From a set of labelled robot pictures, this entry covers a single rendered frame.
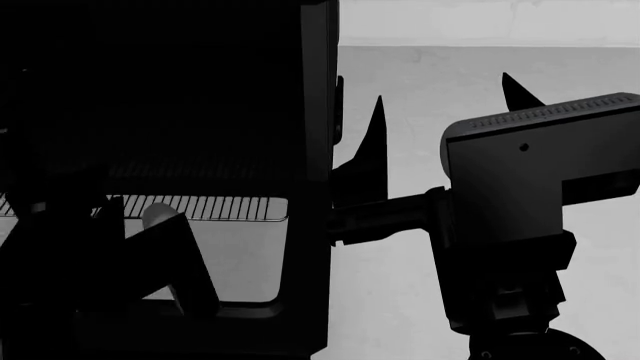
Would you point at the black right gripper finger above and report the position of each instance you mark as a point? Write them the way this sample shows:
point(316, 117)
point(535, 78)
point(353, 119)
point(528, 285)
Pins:
point(517, 95)
point(370, 168)

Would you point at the black toaster oven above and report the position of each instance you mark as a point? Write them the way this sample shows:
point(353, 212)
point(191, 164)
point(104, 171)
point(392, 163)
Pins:
point(150, 75)

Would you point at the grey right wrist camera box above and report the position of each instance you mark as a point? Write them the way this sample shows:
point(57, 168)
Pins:
point(515, 180)

